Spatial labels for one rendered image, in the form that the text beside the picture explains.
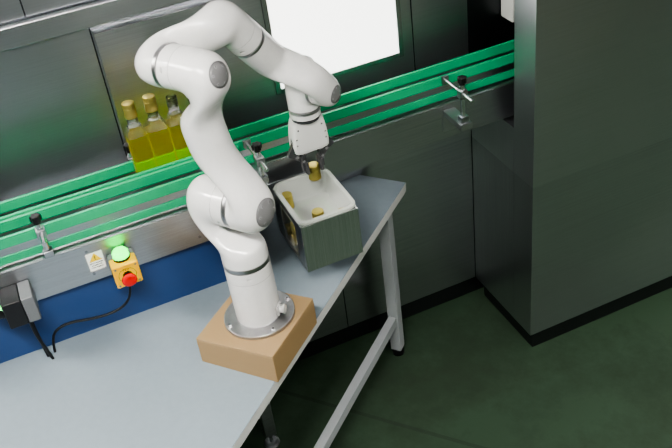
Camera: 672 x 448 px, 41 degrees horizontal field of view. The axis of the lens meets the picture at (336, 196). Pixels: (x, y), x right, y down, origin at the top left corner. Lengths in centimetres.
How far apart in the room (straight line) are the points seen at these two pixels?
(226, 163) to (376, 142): 77
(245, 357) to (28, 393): 59
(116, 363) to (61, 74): 79
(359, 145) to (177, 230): 61
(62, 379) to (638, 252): 203
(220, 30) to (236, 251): 55
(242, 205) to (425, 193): 123
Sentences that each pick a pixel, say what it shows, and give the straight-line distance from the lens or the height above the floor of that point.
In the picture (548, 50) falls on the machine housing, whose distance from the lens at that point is 269.
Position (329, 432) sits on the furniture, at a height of 20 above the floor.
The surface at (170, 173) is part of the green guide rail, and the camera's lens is 251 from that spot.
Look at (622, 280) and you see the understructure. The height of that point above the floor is 18.
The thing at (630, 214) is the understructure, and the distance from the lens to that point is 327.
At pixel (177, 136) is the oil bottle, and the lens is 250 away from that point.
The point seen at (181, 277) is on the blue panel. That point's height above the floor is 82.
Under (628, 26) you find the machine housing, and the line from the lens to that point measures 285.
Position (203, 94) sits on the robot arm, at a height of 156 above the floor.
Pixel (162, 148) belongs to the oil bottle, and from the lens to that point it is 251.
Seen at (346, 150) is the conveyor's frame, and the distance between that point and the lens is 268.
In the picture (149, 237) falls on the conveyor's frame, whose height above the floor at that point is 100.
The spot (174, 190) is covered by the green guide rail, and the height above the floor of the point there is 111.
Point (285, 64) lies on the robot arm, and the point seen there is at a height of 147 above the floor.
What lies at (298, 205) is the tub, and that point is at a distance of 259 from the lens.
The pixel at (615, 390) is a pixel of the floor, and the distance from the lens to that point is 332.
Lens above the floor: 244
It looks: 35 degrees down
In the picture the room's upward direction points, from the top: 8 degrees counter-clockwise
